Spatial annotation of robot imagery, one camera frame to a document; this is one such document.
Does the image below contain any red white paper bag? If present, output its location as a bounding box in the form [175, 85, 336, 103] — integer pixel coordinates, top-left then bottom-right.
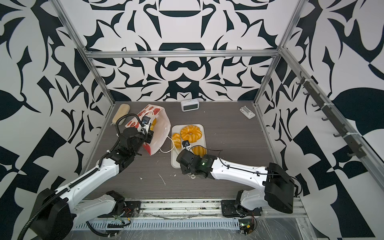
[138, 104, 171, 156]

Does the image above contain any yellow fake braided bread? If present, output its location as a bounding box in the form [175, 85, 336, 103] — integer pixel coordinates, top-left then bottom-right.
[180, 125, 203, 143]

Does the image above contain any pale fake bread roll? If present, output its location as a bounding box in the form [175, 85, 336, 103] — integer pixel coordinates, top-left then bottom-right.
[172, 133, 182, 149]

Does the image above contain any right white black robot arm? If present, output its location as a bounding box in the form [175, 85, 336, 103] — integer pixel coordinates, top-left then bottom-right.
[177, 150, 295, 214]

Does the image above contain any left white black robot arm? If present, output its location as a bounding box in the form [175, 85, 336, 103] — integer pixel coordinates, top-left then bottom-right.
[18, 115, 154, 240]

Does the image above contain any beige glasses case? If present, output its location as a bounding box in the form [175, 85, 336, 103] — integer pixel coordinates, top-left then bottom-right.
[112, 104, 131, 125]

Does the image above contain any white plastic tray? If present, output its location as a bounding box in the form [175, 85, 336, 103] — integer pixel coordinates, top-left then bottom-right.
[170, 124, 209, 169]

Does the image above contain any white digital alarm clock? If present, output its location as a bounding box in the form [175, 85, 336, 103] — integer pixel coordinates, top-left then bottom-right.
[181, 99, 200, 112]

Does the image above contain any small white remote device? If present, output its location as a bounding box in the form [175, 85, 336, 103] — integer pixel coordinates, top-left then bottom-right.
[240, 106, 256, 120]

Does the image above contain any small green circuit board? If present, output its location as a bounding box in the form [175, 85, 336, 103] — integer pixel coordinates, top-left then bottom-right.
[239, 218, 258, 236]

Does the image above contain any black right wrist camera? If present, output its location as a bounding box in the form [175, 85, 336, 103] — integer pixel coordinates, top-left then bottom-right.
[182, 140, 192, 151]

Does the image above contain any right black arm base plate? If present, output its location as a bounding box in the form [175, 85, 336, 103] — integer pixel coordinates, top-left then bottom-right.
[221, 200, 262, 218]

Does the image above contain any white perforated cable duct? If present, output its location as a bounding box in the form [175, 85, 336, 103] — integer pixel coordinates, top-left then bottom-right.
[90, 219, 240, 231]

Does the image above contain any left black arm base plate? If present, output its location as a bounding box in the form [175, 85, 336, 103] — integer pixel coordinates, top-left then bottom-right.
[98, 201, 142, 218]

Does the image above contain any black corrugated cable hose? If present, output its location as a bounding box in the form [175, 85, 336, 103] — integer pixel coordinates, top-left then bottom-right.
[16, 113, 151, 240]

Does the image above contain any grey wall hook rack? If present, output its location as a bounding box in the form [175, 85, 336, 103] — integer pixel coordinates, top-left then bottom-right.
[297, 72, 367, 159]

